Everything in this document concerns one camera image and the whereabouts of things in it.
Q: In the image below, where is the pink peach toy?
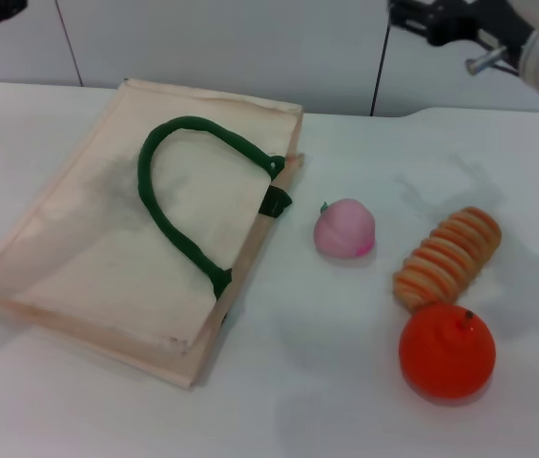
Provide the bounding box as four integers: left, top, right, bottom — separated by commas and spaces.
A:
313, 198, 376, 260

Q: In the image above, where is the right arm cable with plug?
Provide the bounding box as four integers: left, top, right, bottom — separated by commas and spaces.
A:
464, 46, 523, 76

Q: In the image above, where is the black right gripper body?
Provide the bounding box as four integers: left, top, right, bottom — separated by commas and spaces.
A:
422, 0, 536, 50

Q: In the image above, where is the beige handbag with green handle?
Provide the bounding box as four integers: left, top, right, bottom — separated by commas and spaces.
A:
0, 78, 306, 392

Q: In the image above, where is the orange toy fruit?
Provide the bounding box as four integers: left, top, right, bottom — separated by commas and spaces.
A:
398, 303, 497, 400

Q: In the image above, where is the orange striped bread roll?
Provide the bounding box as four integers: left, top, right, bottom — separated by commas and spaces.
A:
392, 205, 503, 306

